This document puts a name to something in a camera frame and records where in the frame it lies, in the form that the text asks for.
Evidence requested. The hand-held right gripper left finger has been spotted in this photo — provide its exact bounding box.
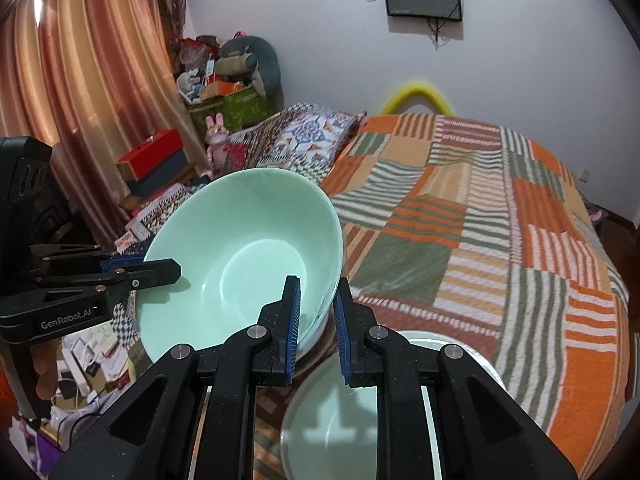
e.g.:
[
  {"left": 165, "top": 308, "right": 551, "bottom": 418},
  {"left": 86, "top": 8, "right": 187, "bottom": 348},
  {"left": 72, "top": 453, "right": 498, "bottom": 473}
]
[{"left": 47, "top": 275, "right": 302, "bottom": 480}]

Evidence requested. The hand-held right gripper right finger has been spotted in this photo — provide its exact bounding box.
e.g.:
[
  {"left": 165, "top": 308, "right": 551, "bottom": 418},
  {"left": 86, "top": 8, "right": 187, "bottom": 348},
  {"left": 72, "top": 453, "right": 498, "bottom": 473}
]
[{"left": 332, "top": 276, "right": 593, "bottom": 480}]

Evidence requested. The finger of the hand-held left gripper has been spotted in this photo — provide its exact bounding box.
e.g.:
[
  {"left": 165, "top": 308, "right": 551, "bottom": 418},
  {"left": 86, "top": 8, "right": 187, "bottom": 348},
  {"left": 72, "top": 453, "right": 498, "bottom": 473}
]
[
  {"left": 35, "top": 258, "right": 182, "bottom": 307},
  {"left": 29, "top": 243, "right": 147, "bottom": 275}
]

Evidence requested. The large white plate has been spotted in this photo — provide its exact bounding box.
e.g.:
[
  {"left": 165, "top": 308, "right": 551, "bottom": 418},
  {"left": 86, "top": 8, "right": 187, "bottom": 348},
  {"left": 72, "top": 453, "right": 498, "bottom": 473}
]
[{"left": 397, "top": 330, "right": 506, "bottom": 480}]

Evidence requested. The green plate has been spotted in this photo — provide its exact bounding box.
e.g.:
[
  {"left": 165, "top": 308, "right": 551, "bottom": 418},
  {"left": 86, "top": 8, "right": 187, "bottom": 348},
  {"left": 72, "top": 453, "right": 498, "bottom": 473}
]
[{"left": 280, "top": 355, "right": 443, "bottom": 480}]

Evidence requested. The green bowl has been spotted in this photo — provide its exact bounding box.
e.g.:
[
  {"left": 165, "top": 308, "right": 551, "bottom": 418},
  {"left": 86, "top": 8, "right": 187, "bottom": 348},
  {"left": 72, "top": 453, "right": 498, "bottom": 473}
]
[{"left": 136, "top": 169, "right": 345, "bottom": 365}]

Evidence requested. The person's left hand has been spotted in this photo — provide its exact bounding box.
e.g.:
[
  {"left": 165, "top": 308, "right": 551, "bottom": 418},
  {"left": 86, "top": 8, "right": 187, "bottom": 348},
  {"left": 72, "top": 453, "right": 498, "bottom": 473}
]
[{"left": 27, "top": 342, "right": 65, "bottom": 403}]

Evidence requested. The pile of papers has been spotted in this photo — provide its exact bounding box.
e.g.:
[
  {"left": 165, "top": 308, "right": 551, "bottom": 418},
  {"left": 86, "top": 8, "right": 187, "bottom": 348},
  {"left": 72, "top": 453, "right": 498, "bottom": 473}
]
[{"left": 50, "top": 320, "right": 136, "bottom": 411}]

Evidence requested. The dark blue box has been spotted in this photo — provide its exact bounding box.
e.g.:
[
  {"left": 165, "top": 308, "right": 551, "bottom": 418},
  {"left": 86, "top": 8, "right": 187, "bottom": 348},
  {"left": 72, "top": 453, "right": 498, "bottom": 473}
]
[{"left": 127, "top": 152, "right": 190, "bottom": 199}]

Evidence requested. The red box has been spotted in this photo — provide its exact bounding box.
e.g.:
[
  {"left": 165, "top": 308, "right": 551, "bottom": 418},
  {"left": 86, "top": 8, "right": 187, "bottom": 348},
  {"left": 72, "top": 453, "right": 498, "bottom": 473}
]
[{"left": 117, "top": 129, "right": 183, "bottom": 181}]

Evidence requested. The pink bunny toy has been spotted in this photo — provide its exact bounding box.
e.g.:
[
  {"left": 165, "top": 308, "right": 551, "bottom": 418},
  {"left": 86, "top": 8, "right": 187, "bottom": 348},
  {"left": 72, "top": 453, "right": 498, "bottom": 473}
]
[{"left": 205, "top": 114, "right": 231, "bottom": 166}]

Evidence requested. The striped patchwork blanket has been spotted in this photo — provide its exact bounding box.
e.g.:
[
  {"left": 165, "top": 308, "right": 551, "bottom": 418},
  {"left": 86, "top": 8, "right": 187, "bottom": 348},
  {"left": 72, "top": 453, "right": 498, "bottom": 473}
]
[{"left": 250, "top": 112, "right": 631, "bottom": 480}]

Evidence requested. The green cardboard box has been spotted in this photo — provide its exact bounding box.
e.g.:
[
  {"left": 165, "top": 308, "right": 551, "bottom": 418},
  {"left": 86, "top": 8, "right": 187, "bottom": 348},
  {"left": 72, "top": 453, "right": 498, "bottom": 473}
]
[{"left": 189, "top": 87, "right": 268, "bottom": 133}]

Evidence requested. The patterned pillow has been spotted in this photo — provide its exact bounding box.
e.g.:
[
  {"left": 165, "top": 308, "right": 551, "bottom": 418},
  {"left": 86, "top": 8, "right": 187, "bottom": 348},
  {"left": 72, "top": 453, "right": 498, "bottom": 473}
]
[{"left": 225, "top": 102, "right": 368, "bottom": 184}]

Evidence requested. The orange striped curtain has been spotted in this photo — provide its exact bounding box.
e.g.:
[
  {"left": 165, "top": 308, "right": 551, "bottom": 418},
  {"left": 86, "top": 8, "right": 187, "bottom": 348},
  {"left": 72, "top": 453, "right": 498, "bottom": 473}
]
[{"left": 0, "top": 0, "right": 188, "bottom": 246}]

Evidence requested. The black monitor cable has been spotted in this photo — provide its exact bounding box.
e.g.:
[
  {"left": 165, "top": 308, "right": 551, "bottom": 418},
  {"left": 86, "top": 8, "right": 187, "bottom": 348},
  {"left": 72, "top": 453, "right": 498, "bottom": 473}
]
[{"left": 426, "top": 14, "right": 447, "bottom": 52}]

